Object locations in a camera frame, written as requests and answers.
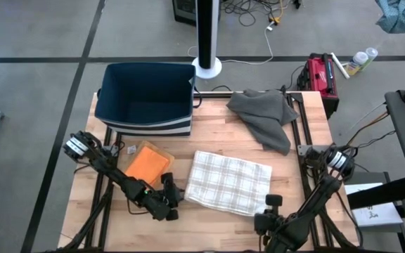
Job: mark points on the yellow label wipes canister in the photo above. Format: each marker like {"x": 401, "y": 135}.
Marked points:
{"x": 358, "y": 61}

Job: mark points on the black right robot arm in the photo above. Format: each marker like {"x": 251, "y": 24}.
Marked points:
{"x": 315, "y": 204}

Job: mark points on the navy white striped fabric bin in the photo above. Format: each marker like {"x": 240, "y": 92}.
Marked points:
{"x": 146, "y": 91}

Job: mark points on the teal patterned cloth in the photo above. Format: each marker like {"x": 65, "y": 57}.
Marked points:
{"x": 403, "y": 15}

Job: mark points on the pale orange waffle towel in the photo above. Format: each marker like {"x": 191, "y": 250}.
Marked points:
{"x": 132, "y": 149}

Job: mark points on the clear plastic bottle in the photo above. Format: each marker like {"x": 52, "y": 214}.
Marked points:
{"x": 371, "y": 54}

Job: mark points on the red tool bag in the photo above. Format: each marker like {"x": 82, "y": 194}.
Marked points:
{"x": 320, "y": 77}

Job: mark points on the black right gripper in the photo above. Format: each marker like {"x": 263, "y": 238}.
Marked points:
{"x": 267, "y": 223}

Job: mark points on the yellow plug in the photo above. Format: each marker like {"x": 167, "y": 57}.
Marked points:
{"x": 275, "y": 20}

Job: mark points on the grey towel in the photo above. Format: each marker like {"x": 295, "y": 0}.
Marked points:
{"x": 262, "y": 112}

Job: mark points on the black flat bar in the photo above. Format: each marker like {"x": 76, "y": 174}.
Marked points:
{"x": 382, "y": 195}

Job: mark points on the white tube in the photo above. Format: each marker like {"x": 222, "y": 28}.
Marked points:
{"x": 339, "y": 65}

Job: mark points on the black box device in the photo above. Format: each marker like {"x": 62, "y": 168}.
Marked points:
{"x": 185, "y": 10}

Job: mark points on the white paper sheet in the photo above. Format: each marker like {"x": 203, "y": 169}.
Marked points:
{"x": 374, "y": 214}

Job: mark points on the black aluminium table frame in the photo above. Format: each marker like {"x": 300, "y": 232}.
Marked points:
{"x": 216, "y": 95}

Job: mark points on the white towel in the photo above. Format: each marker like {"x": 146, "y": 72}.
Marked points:
{"x": 227, "y": 182}

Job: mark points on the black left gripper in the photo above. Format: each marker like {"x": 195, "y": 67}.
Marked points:
{"x": 167, "y": 207}

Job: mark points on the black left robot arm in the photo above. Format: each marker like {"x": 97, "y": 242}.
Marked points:
{"x": 118, "y": 175}

